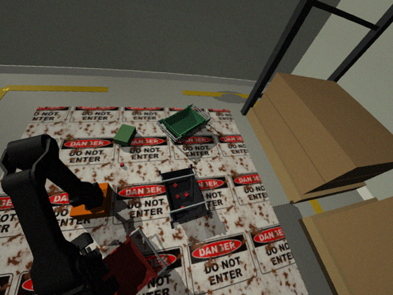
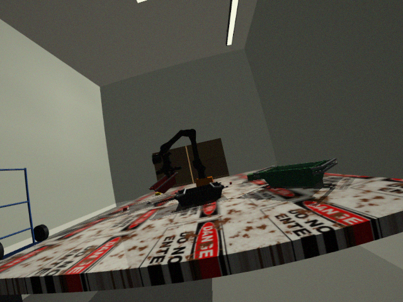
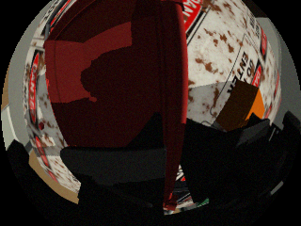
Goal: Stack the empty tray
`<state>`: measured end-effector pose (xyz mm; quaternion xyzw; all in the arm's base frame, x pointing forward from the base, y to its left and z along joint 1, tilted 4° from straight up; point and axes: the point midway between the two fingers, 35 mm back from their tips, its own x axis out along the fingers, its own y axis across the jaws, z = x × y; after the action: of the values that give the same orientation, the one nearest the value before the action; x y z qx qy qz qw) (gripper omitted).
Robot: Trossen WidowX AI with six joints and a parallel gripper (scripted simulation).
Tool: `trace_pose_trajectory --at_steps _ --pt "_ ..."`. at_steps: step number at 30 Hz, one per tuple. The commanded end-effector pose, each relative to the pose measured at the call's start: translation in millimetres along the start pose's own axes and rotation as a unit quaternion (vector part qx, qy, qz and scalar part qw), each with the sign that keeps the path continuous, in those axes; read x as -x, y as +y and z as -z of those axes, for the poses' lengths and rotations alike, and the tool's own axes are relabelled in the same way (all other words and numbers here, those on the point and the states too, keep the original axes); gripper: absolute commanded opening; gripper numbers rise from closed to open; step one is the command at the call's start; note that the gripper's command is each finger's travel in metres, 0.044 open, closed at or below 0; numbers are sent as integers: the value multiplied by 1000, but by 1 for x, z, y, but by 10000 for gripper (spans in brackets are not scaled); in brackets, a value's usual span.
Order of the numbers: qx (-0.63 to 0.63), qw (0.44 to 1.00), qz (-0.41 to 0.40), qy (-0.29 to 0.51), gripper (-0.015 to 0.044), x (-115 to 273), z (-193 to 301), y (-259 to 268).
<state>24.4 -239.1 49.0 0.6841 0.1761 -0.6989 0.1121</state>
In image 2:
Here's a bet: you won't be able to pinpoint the green rectangular block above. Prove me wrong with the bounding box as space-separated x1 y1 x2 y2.
247 173 257 181

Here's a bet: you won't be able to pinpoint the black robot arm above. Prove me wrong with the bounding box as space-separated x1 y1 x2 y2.
152 129 207 179

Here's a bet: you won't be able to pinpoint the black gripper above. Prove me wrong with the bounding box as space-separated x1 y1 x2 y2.
156 160 182 179

